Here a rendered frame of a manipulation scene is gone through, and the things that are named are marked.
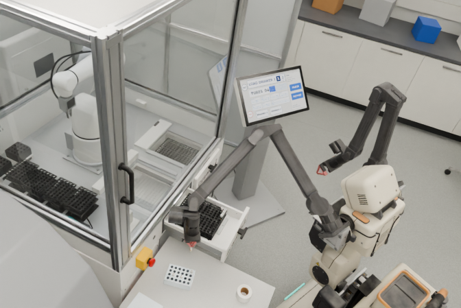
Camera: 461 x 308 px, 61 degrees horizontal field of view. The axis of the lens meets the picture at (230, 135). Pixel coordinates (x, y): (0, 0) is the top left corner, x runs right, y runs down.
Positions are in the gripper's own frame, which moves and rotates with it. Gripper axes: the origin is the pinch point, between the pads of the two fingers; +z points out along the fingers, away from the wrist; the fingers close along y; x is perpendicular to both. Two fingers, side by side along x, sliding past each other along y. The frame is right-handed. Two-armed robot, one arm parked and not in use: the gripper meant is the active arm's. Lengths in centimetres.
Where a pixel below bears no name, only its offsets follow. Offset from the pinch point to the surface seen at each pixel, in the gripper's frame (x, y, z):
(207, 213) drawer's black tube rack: 10.0, -21.9, 5.2
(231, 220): 22.9, -22.4, 12.1
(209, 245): 9.3, -5.3, 8.9
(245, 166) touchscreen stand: 51, -105, 49
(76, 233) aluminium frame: -46.3, 0.5, -13.0
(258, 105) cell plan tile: 49, -93, -13
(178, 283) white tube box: -5.8, 7.8, 16.9
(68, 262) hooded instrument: -33, 54, -68
